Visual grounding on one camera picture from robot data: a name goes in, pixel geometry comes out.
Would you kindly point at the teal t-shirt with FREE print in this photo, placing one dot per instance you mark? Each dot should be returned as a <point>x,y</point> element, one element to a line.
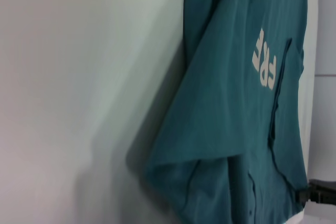
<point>223,103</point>

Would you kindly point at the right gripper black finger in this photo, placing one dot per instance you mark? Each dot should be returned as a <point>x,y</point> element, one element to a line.
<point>320,191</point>

